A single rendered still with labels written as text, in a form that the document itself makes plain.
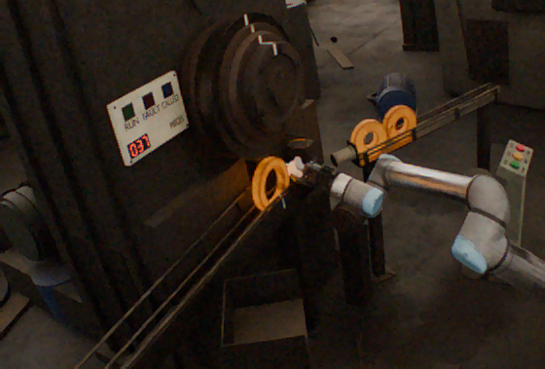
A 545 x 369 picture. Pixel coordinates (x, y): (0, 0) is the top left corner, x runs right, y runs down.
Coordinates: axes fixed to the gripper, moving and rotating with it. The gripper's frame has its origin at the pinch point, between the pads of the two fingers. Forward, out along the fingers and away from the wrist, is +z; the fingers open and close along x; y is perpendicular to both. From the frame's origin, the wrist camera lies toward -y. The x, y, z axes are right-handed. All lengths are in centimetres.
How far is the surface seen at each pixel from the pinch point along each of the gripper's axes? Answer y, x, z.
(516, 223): -18, -51, -87
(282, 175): 1.3, 6.3, -2.4
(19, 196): -46, 45, 116
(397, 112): 12, -48, -24
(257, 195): 2.2, 21.7, -1.8
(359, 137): 3.1, -32.2, -14.8
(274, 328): -5, 60, -33
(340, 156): -3.1, -24.0, -11.1
